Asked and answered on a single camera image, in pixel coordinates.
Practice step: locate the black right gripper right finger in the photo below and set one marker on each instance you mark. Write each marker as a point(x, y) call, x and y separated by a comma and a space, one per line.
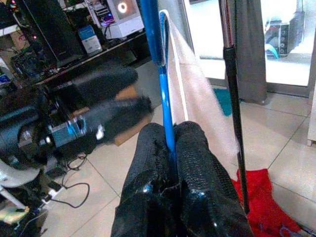
point(197, 158)

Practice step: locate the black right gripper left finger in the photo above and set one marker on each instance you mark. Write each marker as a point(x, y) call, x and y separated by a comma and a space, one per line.
point(148, 153)

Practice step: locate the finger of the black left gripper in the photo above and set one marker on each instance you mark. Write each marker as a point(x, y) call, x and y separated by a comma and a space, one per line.
point(108, 80)
point(123, 116)

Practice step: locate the blue clothes hanger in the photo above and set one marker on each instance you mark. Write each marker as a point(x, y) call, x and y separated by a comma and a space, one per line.
point(166, 103)

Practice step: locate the large cardboard box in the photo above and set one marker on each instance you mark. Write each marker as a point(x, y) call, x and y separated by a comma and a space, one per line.
point(130, 133)

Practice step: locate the black desk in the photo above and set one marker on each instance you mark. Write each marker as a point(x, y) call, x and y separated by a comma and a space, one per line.
point(98, 55)

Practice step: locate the blue and white box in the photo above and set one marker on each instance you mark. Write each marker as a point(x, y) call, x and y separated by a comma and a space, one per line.
point(90, 40)

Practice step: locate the white hanging garment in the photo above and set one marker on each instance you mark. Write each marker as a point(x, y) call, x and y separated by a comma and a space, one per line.
point(197, 98)

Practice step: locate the white computer case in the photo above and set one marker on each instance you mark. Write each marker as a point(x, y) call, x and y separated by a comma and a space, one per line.
point(123, 22)

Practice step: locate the teal floor mat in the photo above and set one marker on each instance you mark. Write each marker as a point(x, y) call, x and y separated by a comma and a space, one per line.
point(222, 101)

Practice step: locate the white power adapter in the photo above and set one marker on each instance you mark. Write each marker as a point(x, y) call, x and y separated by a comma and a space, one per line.
point(51, 193)

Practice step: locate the black computer tower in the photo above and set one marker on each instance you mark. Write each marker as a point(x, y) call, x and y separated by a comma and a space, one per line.
point(56, 32)

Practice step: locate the red crumpled garment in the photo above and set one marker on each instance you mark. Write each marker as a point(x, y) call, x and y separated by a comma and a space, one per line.
point(261, 205)

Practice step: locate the chrome and black clothes rack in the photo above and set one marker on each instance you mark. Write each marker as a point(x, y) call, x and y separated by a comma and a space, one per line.
point(233, 86)

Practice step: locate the glass sliding door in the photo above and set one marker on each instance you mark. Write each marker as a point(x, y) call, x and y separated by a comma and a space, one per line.
point(212, 29)

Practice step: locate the grey curtain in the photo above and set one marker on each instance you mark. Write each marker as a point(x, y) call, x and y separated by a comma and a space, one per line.
point(251, 49)

